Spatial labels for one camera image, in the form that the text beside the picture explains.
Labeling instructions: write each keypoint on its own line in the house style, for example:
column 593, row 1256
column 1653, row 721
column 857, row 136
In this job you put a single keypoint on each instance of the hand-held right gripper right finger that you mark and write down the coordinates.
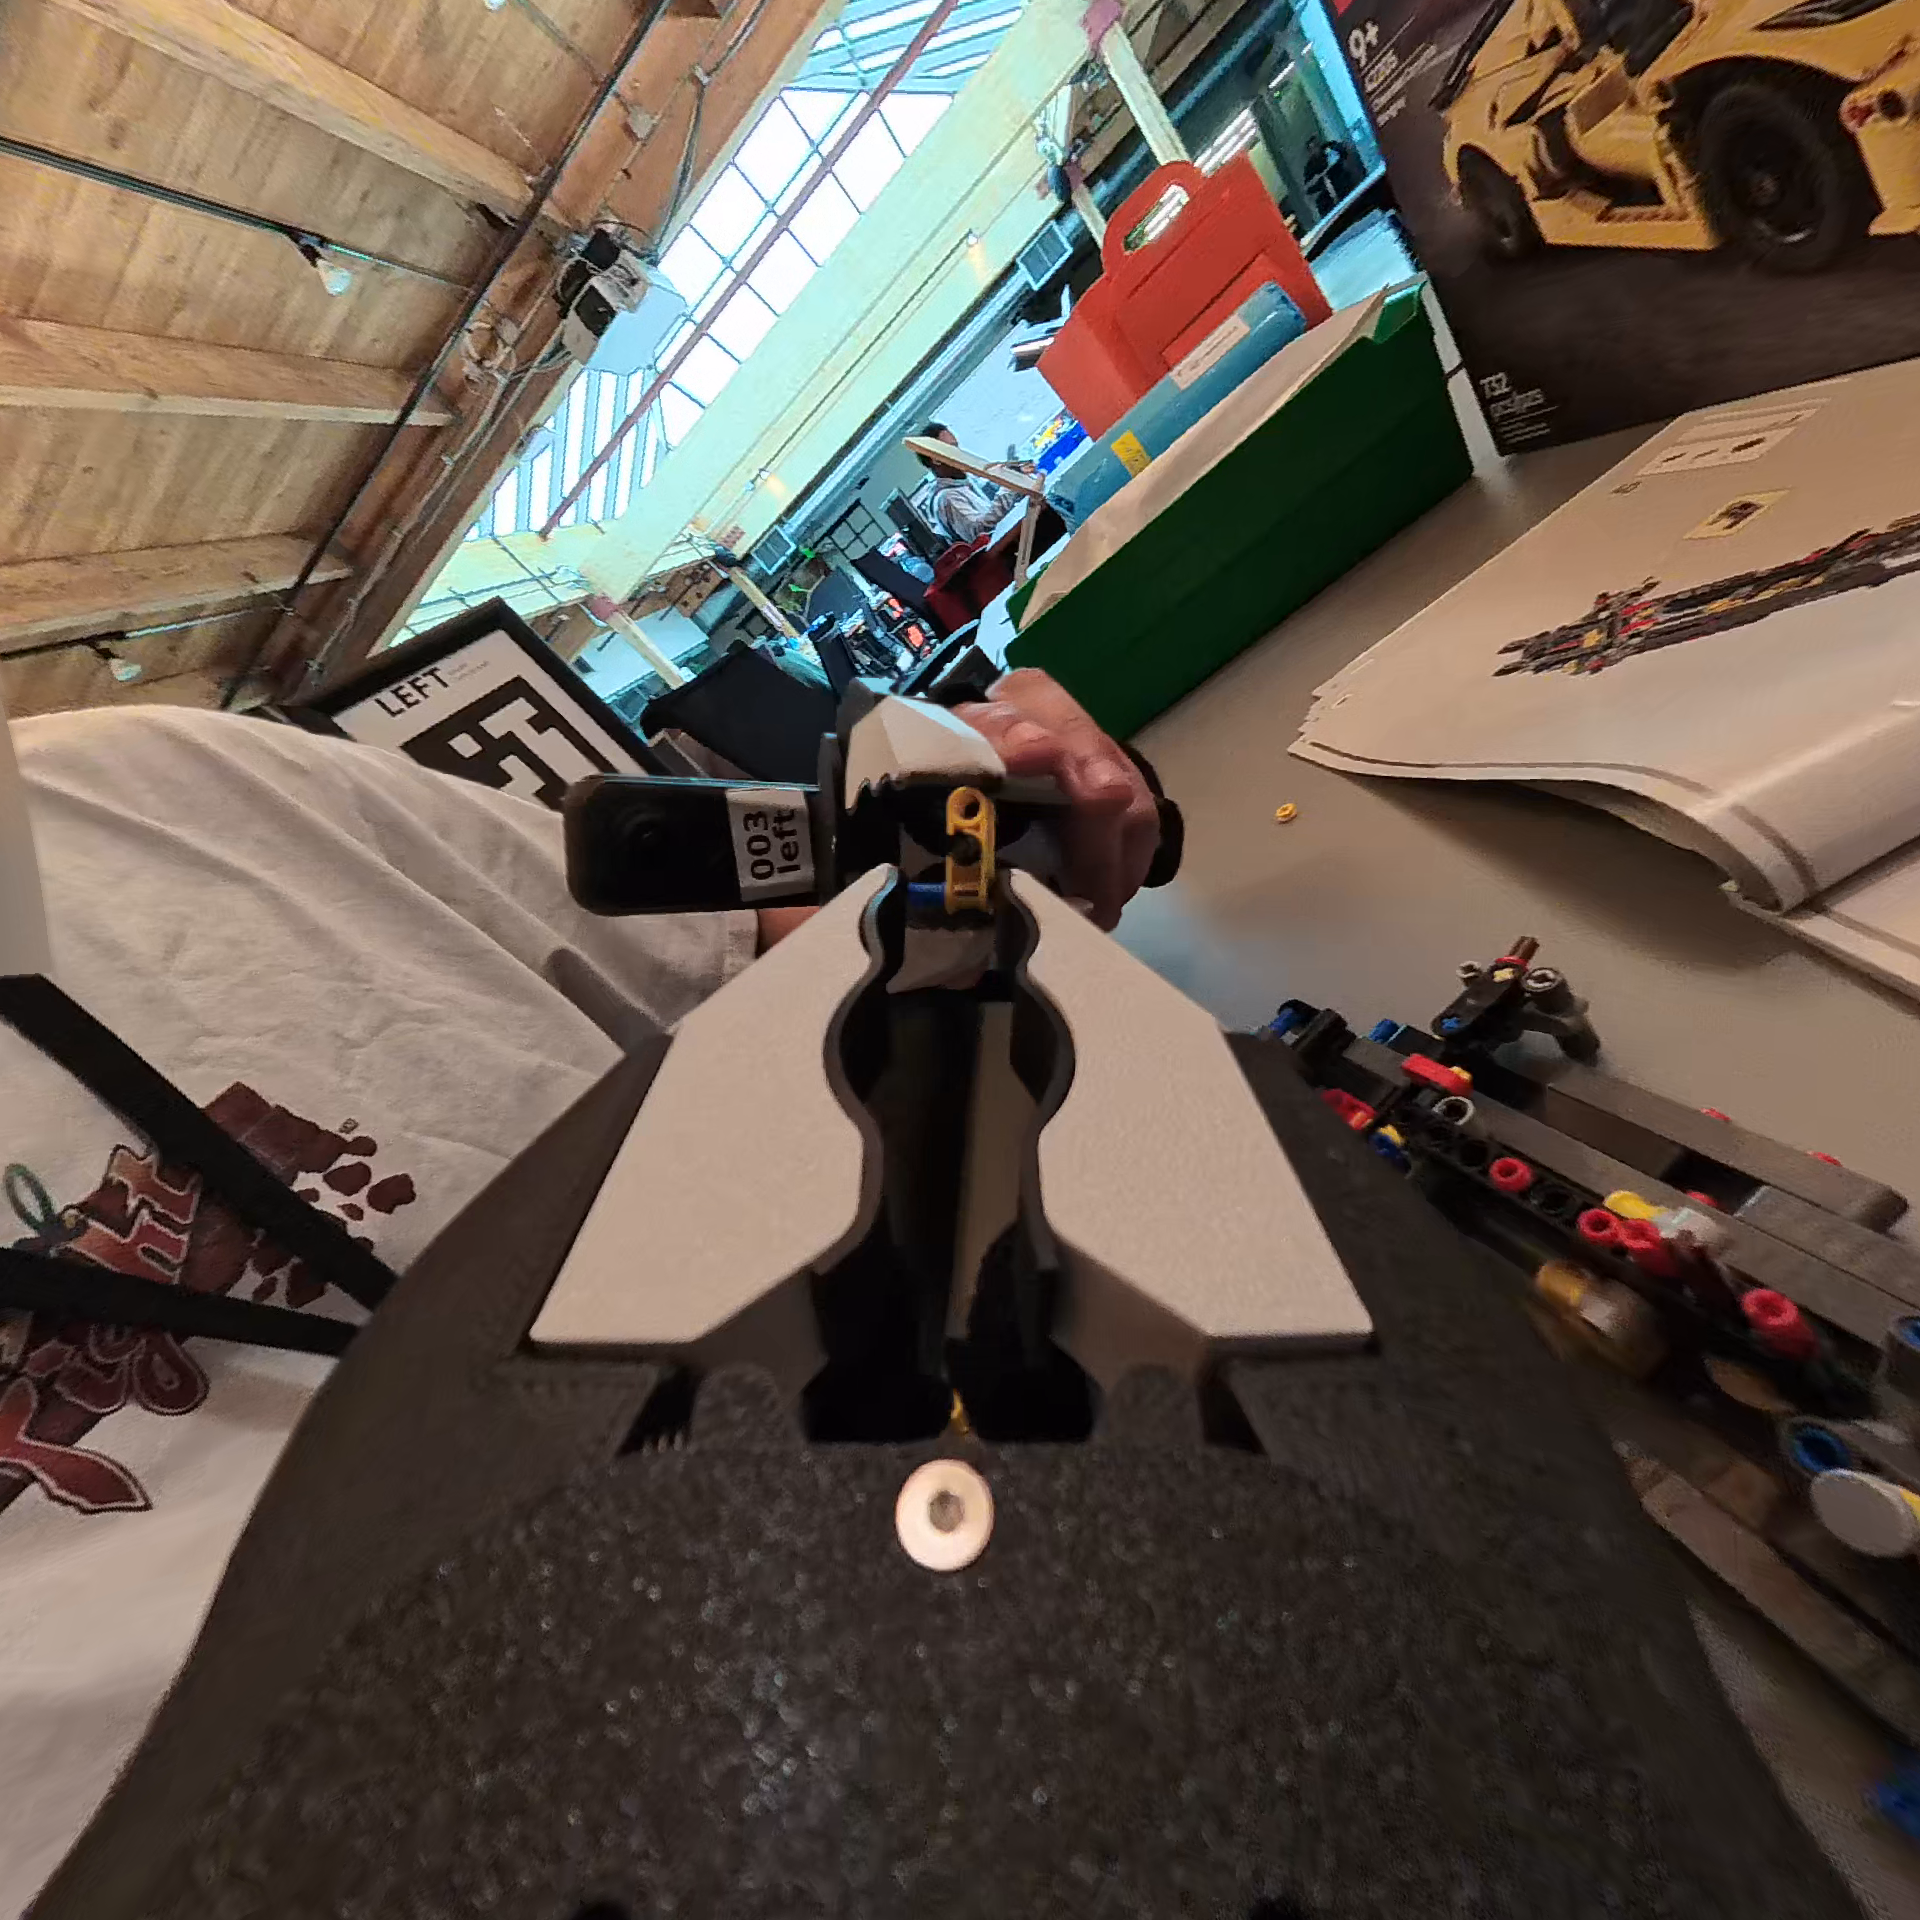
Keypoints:
column 1200, row 1184

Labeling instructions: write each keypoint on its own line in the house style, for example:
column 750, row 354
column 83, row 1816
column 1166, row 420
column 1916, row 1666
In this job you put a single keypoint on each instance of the white cardboard sheet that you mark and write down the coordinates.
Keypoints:
column 1169, row 524

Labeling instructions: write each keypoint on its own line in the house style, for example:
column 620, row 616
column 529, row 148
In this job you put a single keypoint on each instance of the yellow lego connector blue pin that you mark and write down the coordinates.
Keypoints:
column 969, row 846

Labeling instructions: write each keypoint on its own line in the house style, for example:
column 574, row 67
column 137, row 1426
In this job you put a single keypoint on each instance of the green storage bin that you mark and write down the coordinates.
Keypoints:
column 1276, row 556

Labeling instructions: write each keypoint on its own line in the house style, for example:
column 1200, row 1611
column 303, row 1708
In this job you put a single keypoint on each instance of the red office chair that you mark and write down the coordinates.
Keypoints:
column 984, row 584

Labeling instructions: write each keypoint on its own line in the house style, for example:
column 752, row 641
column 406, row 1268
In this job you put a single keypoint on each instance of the hanging light bulb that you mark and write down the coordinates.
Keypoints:
column 332, row 271

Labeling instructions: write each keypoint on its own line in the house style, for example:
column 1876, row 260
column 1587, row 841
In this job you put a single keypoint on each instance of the red plastic case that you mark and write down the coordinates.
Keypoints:
column 1183, row 254

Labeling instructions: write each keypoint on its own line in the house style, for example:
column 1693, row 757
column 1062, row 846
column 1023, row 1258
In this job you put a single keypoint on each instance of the lego instruction booklet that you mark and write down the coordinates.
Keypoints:
column 1650, row 721

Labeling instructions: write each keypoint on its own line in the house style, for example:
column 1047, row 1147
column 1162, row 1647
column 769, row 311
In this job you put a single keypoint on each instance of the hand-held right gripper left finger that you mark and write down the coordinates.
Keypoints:
column 704, row 1168

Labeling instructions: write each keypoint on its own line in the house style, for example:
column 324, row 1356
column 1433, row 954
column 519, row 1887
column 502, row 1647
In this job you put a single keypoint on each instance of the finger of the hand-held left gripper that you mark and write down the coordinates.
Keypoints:
column 937, row 953
column 924, row 744

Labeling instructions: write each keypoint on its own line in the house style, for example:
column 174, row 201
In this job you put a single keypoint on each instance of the ceiling mounted camera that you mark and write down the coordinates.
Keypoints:
column 593, row 301

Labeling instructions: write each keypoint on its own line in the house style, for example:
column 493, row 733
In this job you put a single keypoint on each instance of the black lego set box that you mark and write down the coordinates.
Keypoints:
column 1500, row 301

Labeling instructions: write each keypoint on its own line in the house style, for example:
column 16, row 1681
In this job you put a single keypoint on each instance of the lego car chassis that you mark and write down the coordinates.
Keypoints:
column 1574, row 1184

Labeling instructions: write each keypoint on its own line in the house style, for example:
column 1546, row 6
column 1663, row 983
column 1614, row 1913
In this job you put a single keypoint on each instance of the light blue roll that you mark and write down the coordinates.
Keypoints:
column 1183, row 403

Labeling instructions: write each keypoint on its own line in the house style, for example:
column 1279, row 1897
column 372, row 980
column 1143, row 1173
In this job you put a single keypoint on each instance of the black framed marker sign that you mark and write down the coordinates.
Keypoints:
column 449, row 721

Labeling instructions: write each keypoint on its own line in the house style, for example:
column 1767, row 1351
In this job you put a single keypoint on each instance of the person's white t-shirt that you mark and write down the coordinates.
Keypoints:
column 302, row 900

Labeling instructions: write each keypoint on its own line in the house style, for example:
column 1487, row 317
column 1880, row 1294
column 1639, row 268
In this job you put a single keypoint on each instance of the person's left hand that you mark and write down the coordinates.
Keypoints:
column 1082, row 763

